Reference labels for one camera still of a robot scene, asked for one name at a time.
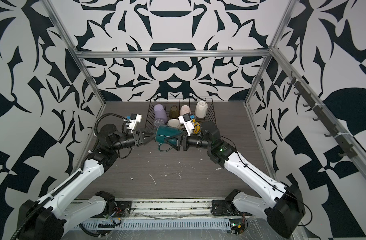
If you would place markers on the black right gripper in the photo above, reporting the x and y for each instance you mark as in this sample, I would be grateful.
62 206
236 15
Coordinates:
183 142

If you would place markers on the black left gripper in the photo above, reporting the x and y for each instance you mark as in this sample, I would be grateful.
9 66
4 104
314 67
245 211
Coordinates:
138 136

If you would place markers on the dark green mug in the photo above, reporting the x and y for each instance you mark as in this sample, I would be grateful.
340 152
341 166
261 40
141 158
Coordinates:
163 132

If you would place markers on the white mug red inside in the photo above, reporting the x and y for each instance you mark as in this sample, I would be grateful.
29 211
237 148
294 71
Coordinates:
174 123

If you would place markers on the yellow mug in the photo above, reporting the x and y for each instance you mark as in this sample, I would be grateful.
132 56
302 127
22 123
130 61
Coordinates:
197 127

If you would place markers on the olive textured glass cup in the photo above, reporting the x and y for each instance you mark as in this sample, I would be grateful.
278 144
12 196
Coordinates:
174 112

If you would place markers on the lilac plastic cup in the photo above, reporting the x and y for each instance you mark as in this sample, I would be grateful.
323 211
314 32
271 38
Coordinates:
160 113

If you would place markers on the pink cream mug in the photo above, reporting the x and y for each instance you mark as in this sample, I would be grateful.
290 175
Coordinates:
185 109

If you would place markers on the white faceted mug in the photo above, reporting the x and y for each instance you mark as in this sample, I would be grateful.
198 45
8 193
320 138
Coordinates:
201 109

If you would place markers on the clear glass cup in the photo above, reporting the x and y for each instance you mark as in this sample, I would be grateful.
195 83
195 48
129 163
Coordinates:
158 122

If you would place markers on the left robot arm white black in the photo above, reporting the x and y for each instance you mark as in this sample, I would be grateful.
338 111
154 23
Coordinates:
49 218

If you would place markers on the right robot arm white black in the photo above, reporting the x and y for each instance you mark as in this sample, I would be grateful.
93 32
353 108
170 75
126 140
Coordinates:
280 205

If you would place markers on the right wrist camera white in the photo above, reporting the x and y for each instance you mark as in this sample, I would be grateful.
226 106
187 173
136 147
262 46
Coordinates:
188 121

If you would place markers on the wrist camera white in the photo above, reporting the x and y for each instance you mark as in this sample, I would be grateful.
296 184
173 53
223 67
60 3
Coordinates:
132 121
188 121

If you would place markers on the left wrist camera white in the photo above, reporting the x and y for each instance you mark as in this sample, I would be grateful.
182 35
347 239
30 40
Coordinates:
132 121

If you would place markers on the black wire dish rack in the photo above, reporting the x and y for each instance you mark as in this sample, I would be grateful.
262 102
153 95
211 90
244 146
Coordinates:
153 120

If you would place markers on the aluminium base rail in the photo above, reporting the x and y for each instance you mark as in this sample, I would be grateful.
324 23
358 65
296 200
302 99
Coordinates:
169 209

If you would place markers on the white slotted cable duct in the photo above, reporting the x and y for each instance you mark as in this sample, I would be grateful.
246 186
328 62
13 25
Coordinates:
165 224

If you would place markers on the wall hook rail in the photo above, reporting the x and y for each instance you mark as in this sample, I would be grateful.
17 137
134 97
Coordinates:
324 115

